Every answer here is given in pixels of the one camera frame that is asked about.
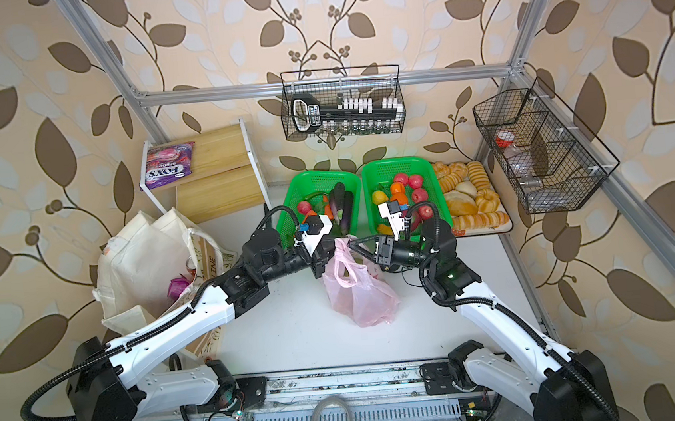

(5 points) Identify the purple fox's candy bag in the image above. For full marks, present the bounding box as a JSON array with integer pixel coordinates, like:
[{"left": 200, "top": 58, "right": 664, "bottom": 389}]
[{"left": 143, "top": 141, "right": 195, "bottom": 190}]

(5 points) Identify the bread tray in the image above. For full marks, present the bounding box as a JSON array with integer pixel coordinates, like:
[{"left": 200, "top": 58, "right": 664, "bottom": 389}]
[{"left": 432, "top": 161, "right": 513, "bottom": 238}]

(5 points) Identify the black wire side basket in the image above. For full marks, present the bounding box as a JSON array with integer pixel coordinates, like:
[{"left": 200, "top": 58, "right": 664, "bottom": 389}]
[{"left": 472, "top": 78, "right": 620, "bottom": 214}]

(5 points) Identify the purple eggplant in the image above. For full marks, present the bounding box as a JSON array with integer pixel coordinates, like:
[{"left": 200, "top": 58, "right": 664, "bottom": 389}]
[{"left": 328, "top": 182, "right": 355, "bottom": 237}]

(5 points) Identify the red apple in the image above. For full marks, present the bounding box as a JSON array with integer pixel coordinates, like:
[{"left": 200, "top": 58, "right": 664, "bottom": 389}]
[{"left": 411, "top": 187, "right": 429, "bottom": 204}]

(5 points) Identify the pink plastic bag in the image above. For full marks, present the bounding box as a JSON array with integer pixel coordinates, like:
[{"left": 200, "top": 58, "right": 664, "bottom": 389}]
[{"left": 322, "top": 236, "right": 401, "bottom": 328}]

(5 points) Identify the orange tangerine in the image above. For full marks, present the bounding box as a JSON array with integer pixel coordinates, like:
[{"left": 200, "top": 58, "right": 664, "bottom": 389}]
[{"left": 390, "top": 182, "right": 409, "bottom": 206}]

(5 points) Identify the purple lot 100 candy bag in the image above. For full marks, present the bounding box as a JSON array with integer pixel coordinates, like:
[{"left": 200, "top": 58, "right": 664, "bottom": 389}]
[{"left": 167, "top": 274, "right": 191, "bottom": 302}]

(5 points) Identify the green vegetable basket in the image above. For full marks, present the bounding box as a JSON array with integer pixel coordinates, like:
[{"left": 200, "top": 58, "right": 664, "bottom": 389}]
[{"left": 284, "top": 171, "right": 361, "bottom": 236}]

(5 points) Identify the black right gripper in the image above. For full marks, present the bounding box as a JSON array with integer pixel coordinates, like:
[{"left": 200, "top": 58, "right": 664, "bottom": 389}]
[{"left": 350, "top": 230, "right": 438, "bottom": 280}]

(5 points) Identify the white wooden shelf rack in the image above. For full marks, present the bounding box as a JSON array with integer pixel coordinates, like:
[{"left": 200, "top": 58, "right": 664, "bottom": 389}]
[{"left": 138, "top": 120, "right": 272, "bottom": 224}]

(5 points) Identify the black wire wall basket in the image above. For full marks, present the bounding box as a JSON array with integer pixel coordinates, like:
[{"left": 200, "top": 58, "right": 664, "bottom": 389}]
[{"left": 280, "top": 63, "right": 407, "bottom": 141}]

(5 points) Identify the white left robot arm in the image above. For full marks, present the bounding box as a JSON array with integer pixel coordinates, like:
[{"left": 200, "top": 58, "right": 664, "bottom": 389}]
[{"left": 20, "top": 215, "right": 335, "bottom": 421}]

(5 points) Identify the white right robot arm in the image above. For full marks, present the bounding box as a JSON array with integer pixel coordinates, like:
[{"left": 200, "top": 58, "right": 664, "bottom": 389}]
[{"left": 349, "top": 204, "right": 622, "bottom": 421}]

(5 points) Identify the yellow pear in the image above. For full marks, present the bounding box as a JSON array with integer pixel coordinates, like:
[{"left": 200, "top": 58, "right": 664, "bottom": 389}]
[{"left": 376, "top": 224, "right": 394, "bottom": 236}]

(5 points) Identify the cream floral tote bag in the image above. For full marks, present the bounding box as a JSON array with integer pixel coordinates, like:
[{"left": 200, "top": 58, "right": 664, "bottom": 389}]
[{"left": 93, "top": 209, "right": 238, "bottom": 336}]

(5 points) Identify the yellow lemon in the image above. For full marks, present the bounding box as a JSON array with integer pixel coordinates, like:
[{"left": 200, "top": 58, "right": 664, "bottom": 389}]
[{"left": 371, "top": 190, "right": 390, "bottom": 206}]

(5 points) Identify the green fruit basket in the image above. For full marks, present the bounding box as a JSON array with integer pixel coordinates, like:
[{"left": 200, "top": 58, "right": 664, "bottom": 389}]
[{"left": 361, "top": 157, "right": 453, "bottom": 239}]

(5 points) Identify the black white tool set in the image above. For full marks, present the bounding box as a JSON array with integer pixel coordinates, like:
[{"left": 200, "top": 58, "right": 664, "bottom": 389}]
[{"left": 287, "top": 93, "right": 407, "bottom": 133}]

